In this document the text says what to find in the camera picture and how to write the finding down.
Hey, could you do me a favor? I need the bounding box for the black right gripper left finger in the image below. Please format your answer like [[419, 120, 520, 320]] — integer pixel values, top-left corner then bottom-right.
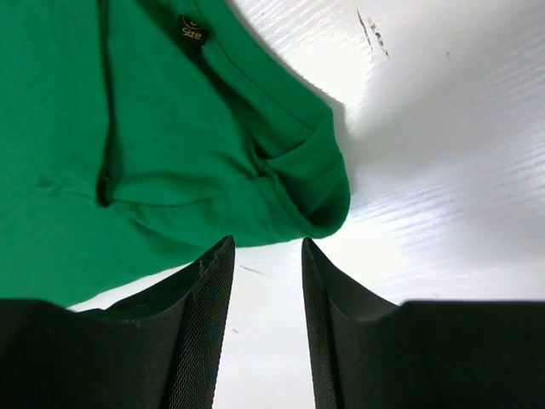
[[1, 236, 235, 409]]

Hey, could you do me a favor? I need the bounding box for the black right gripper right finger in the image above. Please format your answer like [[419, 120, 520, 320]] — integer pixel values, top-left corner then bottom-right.
[[301, 239, 544, 408]]

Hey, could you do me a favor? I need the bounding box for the green t shirt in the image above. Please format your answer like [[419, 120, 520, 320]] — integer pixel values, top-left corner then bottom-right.
[[1, 1, 350, 307]]

